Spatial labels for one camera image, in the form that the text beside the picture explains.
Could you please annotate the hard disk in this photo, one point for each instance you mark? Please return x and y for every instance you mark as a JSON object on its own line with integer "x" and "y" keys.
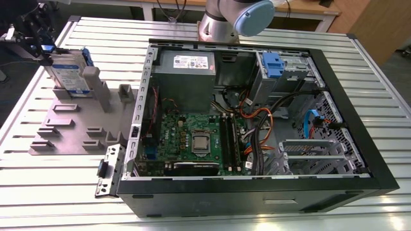
{"x": 68, "y": 72}

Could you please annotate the wooden cabinet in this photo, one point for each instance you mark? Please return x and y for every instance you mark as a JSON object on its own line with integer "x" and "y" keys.
{"x": 379, "y": 24}

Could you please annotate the grey power supply unit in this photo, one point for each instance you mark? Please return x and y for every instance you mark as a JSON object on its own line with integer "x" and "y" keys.
{"x": 183, "y": 89}

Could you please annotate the wooden desk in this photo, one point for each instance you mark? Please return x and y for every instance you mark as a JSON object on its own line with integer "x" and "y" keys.
{"x": 308, "y": 9}

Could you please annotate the blue drive latch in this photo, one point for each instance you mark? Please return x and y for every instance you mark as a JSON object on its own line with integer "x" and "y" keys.
{"x": 272, "y": 65}

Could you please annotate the black graphics card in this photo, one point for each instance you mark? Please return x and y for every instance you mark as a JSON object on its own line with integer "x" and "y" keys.
{"x": 192, "y": 168}

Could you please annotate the metal disk bay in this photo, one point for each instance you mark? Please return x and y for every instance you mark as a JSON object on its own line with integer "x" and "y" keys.
{"x": 308, "y": 157}

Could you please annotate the metal optical drive cage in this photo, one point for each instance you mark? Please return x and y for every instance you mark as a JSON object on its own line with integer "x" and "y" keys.
{"x": 266, "y": 89}

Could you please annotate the black RAM slot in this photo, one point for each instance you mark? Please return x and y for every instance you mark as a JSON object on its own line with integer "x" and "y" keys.
{"x": 227, "y": 144}
{"x": 236, "y": 144}

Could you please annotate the grey parts rack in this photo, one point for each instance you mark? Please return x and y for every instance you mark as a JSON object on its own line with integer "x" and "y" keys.
{"x": 80, "y": 118}

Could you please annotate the black PC case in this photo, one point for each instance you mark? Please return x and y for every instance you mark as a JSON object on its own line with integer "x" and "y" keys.
{"x": 224, "y": 199}

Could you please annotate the silver CPU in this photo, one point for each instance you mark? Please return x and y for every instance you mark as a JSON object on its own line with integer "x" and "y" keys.
{"x": 200, "y": 143}

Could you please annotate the green motherboard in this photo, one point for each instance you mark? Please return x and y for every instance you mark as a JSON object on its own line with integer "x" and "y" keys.
{"x": 173, "y": 144}

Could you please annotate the white desk frame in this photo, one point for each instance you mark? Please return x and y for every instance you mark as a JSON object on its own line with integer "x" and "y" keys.
{"x": 147, "y": 13}

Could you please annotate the CPU socket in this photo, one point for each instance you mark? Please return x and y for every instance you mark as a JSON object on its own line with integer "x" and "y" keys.
{"x": 200, "y": 154}

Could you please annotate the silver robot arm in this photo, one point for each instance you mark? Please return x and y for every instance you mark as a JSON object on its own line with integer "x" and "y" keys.
{"x": 217, "y": 24}

